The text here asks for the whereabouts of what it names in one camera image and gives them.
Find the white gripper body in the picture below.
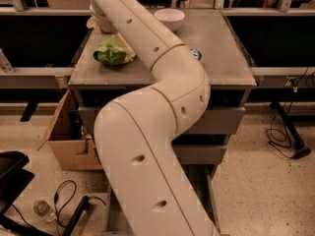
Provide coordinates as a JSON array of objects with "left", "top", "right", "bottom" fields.
[{"left": 90, "top": 4, "right": 115, "bottom": 33}]

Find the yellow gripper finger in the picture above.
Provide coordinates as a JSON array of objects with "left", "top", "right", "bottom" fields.
[{"left": 115, "top": 33, "right": 137, "bottom": 65}]

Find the green rice chip bag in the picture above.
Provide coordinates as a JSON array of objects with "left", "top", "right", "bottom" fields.
[{"left": 93, "top": 36, "right": 126, "bottom": 66}]

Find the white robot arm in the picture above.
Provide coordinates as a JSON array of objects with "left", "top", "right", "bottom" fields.
[{"left": 93, "top": 0, "right": 220, "bottom": 236}]

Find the white ceramic bowl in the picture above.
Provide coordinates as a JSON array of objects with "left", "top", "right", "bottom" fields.
[{"left": 154, "top": 8, "right": 185, "bottom": 32}]

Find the crushed blue silver can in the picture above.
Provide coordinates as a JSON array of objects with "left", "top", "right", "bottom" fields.
[{"left": 190, "top": 48, "right": 202, "bottom": 61}]

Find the black table leg left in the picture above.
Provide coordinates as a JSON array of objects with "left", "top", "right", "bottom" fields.
[{"left": 20, "top": 101, "right": 38, "bottom": 122}]

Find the black table leg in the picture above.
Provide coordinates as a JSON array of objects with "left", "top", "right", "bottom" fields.
[
  {"left": 20, "top": 101, "right": 38, "bottom": 122},
  {"left": 266, "top": 101, "right": 311, "bottom": 159}
]

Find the brown cardboard box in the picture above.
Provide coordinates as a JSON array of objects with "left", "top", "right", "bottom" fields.
[{"left": 38, "top": 89, "right": 102, "bottom": 171}]

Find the black office chair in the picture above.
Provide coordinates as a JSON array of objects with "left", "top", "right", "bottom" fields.
[{"left": 0, "top": 151, "right": 50, "bottom": 236}]

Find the clear plastic water bottle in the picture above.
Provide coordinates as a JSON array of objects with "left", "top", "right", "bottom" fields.
[{"left": 33, "top": 200, "right": 56, "bottom": 223}]

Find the black table leg right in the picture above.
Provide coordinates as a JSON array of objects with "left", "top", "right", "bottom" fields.
[{"left": 266, "top": 101, "right": 311, "bottom": 159}]

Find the black floor cable left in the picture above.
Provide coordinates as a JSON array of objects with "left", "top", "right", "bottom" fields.
[{"left": 52, "top": 179, "right": 107, "bottom": 236}]

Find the black floor cable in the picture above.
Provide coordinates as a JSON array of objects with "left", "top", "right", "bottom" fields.
[
  {"left": 265, "top": 66, "right": 315, "bottom": 159},
  {"left": 52, "top": 179, "right": 107, "bottom": 236}
]

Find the black floor cable right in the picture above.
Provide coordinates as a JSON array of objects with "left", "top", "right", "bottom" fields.
[{"left": 265, "top": 66, "right": 315, "bottom": 159}]

